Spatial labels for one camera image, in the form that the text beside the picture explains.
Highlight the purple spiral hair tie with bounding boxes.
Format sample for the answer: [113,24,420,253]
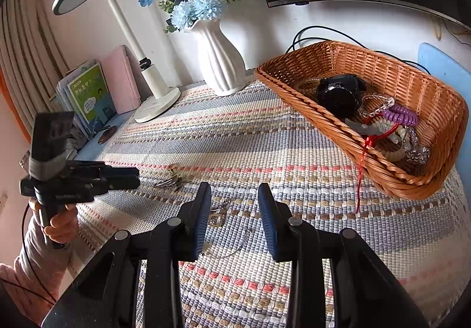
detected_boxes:
[381,104,420,128]

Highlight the silver hair clips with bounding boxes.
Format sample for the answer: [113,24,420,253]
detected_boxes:
[155,165,185,192]

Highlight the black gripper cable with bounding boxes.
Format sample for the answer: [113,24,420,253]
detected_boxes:
[21,202,57,303]

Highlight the brown wicker basket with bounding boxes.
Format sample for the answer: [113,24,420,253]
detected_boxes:
[255,40,470,201]

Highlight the light blue board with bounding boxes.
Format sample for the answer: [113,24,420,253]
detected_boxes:
[417,42,471,93]

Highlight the person's left forearm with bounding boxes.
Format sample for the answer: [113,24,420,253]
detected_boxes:
[0,218,70,317]

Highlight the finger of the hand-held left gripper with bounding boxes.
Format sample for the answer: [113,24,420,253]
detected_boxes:
[79,162,113,176]
[95,167,141,192]

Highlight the beige curtain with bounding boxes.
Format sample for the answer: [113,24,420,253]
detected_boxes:
[0,0,70,123]

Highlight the pink folder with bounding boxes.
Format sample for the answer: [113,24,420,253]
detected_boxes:
[100,45,142,115]

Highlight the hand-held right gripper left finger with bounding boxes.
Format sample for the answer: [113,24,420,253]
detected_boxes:
[40,182,213,328]

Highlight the brown round coaster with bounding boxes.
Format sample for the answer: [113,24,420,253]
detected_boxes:
[97,126,115,145]

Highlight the gold charm earring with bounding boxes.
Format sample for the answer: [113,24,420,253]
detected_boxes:
[210,199,232,227]

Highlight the white ribbed vase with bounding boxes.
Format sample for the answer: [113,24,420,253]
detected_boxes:
[184,17,247,96]

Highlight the green book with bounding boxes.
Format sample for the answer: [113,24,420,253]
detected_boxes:
[66,63,118,126]

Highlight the black watch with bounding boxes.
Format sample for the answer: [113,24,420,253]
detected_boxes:
[316,74,368,119]

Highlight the white desk lamp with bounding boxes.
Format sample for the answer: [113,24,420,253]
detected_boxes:
[52,0,182,124]

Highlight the thin black wire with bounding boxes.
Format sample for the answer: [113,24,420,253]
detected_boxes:
[432,17,471,45]

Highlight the red cord bracelet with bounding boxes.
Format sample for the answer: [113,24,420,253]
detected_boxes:
[355,124,400,214]

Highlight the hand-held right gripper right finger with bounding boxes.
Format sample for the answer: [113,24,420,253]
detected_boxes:
[258,183,431,328]

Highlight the cream bead bracelet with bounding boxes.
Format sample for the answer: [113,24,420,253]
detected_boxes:
[372,122,409,163]

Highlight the person's left hand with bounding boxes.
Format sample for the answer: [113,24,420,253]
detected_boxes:
[29,199,79,246]

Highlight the thin charm chain bracelet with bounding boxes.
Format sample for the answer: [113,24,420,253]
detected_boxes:
[204,227,254,259]

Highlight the striped woven mat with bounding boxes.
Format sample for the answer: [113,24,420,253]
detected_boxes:
[68,69,471,328]

